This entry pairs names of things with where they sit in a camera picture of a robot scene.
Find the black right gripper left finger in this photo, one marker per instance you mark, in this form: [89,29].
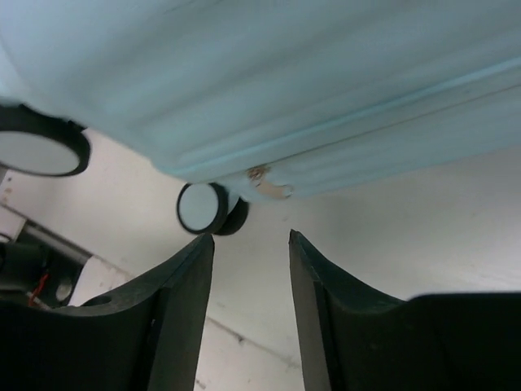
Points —
[144,335]

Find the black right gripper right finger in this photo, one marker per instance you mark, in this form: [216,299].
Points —
[355,337]

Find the light blue hard-shell suitcase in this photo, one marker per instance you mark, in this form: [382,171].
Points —
[247,101]

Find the black base rail with white cover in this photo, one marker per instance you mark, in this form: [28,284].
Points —
[42,269]

